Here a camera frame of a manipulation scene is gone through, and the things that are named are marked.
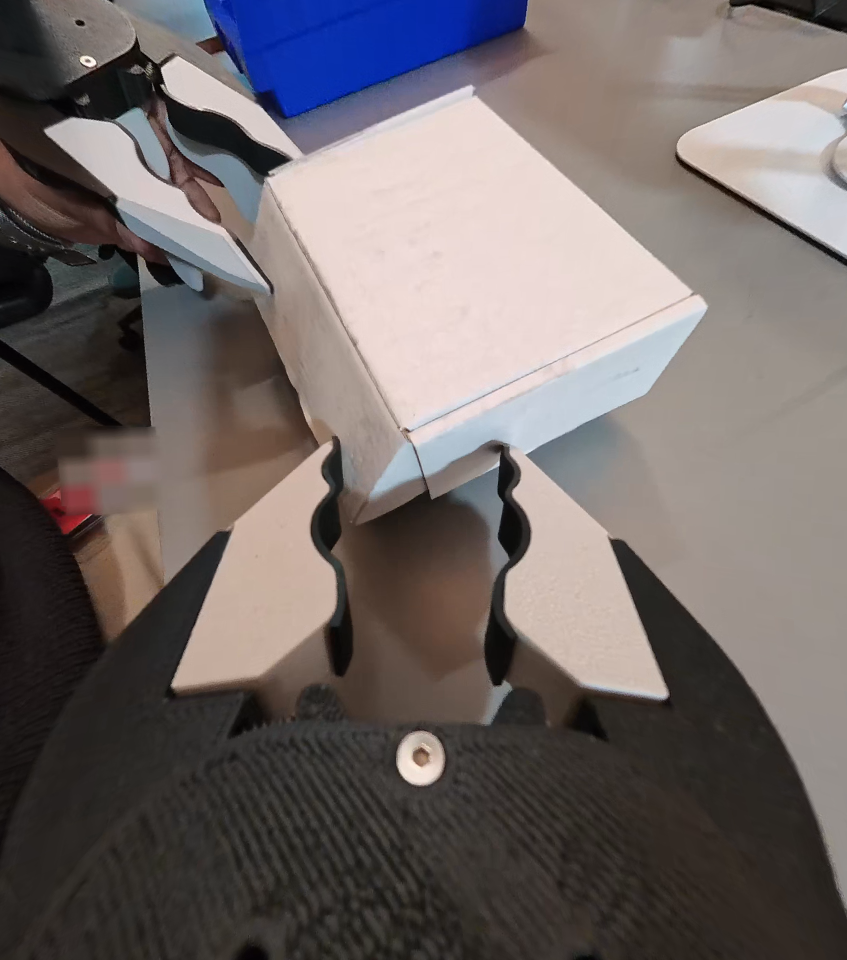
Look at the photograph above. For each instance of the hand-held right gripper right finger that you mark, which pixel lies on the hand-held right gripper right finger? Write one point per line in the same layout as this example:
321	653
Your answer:
581	607

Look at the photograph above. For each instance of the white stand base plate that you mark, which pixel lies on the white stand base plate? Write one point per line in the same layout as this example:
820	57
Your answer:
753	165

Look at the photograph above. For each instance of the white cardboard box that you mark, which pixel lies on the white cardboard box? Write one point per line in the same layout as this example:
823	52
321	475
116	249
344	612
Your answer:
468	262

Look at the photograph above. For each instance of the small red packet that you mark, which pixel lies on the small red packet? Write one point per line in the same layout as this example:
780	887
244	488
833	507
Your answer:
67	523

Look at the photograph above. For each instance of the person's left hand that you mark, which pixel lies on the person's left hand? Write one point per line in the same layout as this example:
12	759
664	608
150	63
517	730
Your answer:
56	202

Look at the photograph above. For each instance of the grey desk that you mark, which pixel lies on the grey desk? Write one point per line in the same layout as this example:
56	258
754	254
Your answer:
768	450

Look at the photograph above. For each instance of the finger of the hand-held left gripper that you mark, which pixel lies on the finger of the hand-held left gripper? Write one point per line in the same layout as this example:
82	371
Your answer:
93	150
206	86

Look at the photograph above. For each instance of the blue plastic bin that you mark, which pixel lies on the blue plastic bin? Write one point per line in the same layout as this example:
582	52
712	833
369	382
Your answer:
363	52

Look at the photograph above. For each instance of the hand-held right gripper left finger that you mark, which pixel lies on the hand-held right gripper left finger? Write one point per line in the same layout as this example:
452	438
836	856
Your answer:
258	607

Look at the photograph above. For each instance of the person's black sweater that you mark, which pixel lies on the person's black sweater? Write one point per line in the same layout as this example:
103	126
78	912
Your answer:
3	637

